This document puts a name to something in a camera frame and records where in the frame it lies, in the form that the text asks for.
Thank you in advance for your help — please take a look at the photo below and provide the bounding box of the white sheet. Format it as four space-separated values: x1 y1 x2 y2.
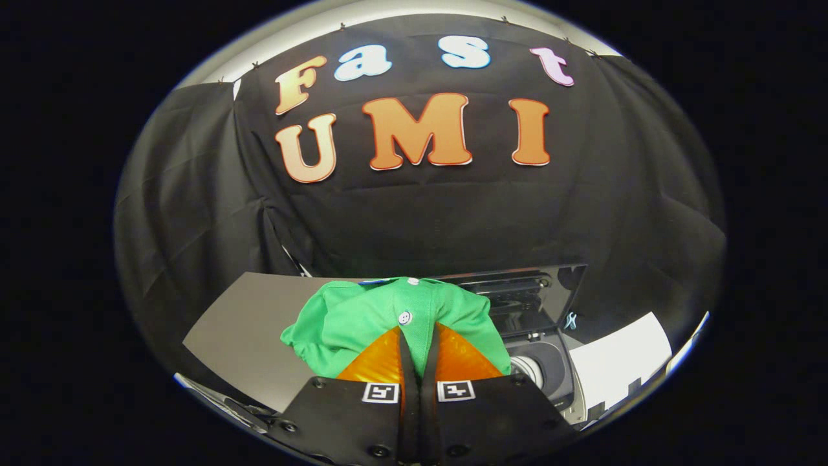
569 312 674 429

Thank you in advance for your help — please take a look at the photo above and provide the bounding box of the row of small backdrop clips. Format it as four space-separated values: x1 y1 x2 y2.
217 14 602 85

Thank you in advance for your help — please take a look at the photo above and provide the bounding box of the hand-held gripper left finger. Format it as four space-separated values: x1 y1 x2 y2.
267 326 422 466

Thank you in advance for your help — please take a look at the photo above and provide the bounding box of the grey board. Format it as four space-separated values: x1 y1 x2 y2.
182 272 364 413

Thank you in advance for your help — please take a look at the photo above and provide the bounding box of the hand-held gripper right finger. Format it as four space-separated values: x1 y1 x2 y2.
420 323 578 465

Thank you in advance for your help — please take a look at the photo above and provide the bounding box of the green polo shirt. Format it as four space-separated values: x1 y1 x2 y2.
280 276 512 380

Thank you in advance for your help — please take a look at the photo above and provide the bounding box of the black backdrop cloth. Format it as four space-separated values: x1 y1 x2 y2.
115 13 726 389

